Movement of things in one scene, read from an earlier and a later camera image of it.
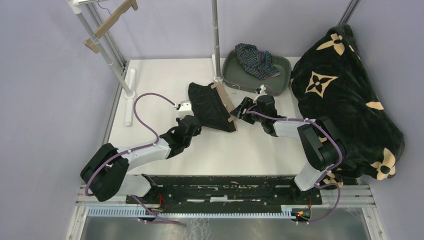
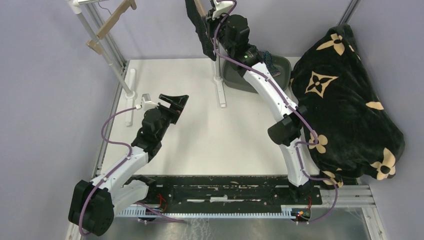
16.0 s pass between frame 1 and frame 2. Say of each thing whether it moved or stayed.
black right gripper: moved
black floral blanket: stayed
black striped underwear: moved
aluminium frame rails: stayed
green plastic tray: stayed
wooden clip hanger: moved
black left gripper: moved
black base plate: stayed
